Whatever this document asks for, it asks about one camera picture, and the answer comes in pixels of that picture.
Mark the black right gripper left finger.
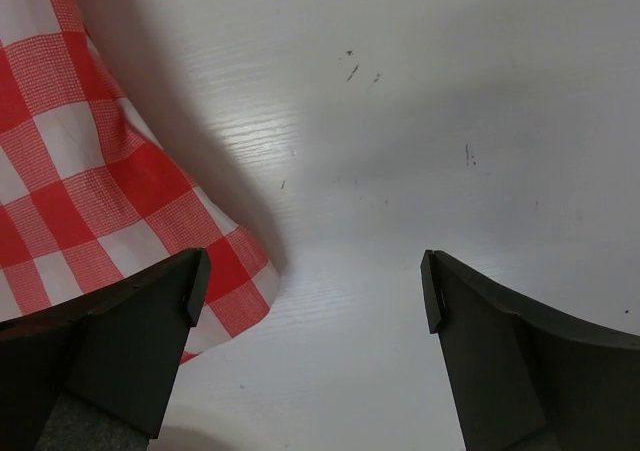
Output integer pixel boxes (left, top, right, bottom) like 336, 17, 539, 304
1, 249, 210, 450

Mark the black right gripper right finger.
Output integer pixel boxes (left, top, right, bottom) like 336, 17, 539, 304
421, 250, 639, 450

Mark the red white checkered cloth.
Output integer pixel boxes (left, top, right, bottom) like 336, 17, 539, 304
1, 0, 279, 359

